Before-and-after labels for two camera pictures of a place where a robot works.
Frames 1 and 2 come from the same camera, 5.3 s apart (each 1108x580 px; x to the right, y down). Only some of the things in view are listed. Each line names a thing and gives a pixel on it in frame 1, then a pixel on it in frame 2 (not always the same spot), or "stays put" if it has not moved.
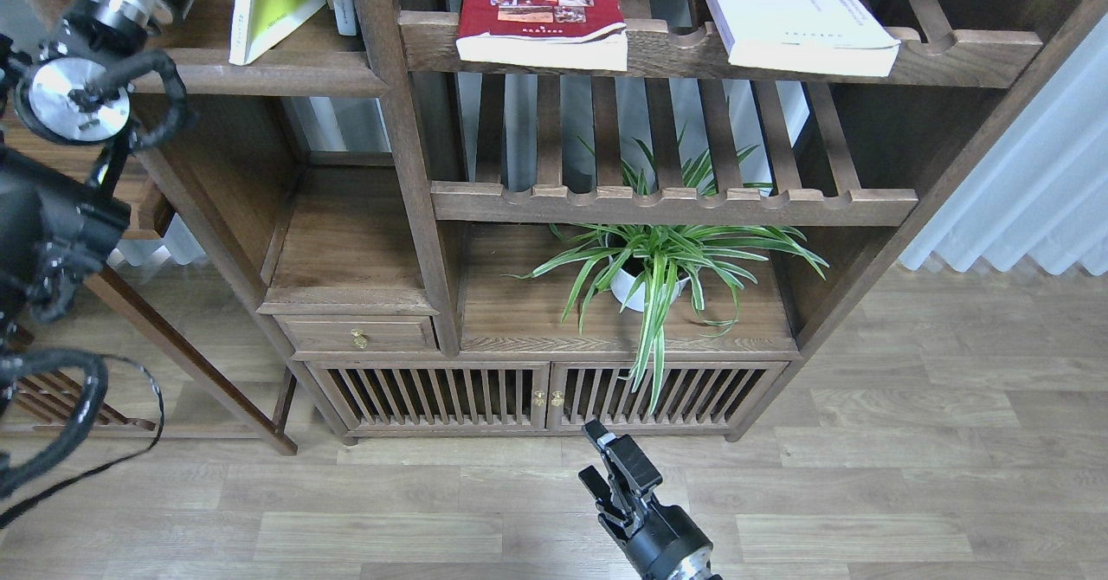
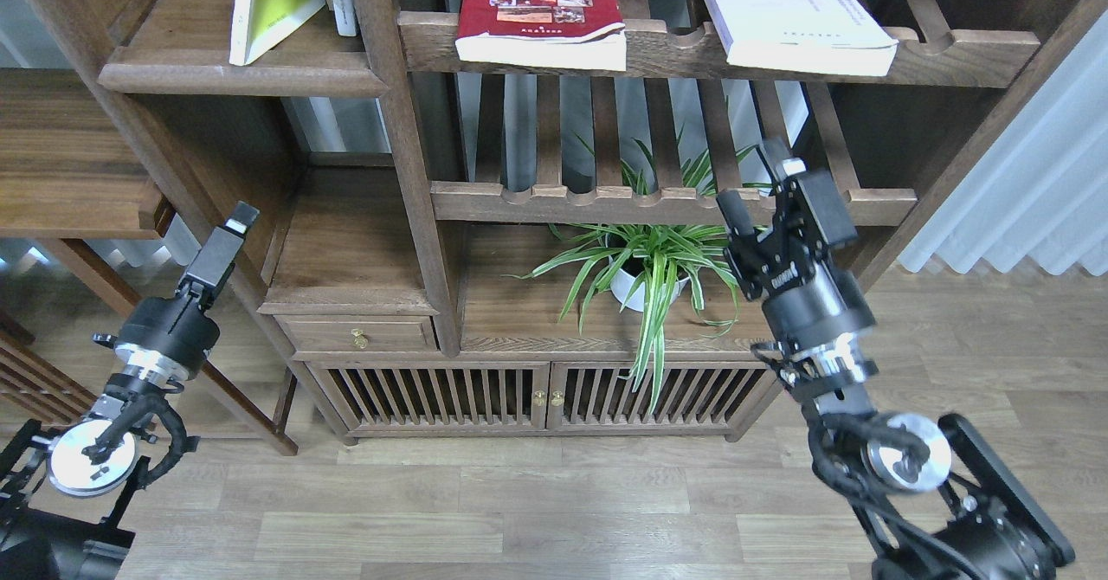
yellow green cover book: [270, 2] stays put
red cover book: [552, 12] stays put
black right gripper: [660, 538] → [808, 302]
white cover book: [796, 16] stays put
